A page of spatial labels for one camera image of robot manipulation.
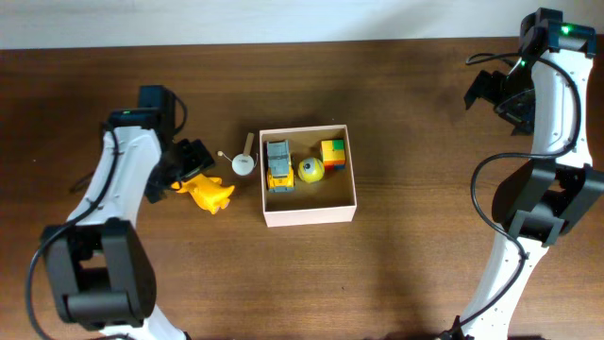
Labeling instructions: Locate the orange toy dinosaur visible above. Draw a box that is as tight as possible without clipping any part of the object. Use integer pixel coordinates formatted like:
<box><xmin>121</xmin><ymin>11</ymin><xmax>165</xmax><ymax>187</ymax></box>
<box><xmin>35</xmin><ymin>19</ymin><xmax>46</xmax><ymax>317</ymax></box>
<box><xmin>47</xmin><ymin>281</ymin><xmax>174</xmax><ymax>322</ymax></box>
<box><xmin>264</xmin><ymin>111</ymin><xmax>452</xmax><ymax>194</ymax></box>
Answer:
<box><xmin>171</xmin><ymin>174</ymin><xmax>235</xmax><ymax>214</ymax></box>

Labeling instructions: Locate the yellow grey toy truck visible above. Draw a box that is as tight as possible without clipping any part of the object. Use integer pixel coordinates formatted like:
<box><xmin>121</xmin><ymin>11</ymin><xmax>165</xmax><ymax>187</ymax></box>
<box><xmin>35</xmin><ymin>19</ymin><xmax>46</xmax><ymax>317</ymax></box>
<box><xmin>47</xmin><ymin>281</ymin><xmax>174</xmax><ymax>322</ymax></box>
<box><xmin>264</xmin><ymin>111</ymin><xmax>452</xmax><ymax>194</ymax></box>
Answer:
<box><xmin>266</xmin><ymin>140</ymin><xmax>295</xmax><ymax>193</ymax></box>

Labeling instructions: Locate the yellow ball with eyes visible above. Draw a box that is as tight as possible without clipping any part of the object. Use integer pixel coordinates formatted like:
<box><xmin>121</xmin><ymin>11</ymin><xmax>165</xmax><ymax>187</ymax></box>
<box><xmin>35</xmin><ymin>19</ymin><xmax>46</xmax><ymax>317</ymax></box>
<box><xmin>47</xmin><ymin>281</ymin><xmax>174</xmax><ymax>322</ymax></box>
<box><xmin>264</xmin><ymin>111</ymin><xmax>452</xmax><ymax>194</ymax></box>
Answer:
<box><xmin>297</xmin><ymin>157</ymin><xmax>325</xmax><ymax>183</ymax></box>

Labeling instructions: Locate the colourful puzzle cube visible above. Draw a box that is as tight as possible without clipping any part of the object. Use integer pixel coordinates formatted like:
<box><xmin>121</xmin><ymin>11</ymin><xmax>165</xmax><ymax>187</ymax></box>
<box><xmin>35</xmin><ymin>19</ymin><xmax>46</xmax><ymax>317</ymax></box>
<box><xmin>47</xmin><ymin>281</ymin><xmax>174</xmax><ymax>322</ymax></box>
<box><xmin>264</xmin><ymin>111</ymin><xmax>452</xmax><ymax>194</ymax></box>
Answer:
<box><xmin>321</xmin><ymin>139</ymin><xmax>346</xmax><ymax>170</ymax></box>

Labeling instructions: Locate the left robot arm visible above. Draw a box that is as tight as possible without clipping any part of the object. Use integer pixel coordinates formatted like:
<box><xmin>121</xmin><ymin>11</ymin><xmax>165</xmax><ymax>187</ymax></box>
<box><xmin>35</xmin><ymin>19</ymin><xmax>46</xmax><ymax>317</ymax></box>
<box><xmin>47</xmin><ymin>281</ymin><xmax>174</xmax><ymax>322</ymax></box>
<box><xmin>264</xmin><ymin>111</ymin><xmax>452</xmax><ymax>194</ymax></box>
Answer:
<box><xmin>34</xmin><ymin>85</ymin><xmax>214</xmax><ymax>339</ymax></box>

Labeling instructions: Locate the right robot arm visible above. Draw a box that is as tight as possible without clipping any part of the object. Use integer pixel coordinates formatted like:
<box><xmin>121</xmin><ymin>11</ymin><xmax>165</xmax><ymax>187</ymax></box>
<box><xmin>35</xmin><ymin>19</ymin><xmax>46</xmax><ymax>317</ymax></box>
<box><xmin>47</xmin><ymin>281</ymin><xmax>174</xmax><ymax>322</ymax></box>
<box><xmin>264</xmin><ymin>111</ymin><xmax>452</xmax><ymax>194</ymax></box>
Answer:
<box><xmin>440</xmin><ymin>8</ymin><xmax>603</xmax><ymax>339</ymax></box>

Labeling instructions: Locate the white rattle drum toy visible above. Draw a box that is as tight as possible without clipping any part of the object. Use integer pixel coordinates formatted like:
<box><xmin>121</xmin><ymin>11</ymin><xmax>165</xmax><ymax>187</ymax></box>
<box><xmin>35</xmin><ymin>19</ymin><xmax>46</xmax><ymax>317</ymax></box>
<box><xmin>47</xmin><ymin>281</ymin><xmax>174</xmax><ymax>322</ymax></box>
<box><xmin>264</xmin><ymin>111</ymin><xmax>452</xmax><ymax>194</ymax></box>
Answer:
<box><xmin>216</xmin><ymin>132</ymin><xmax>259</xmax><ymax>177</ymax></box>

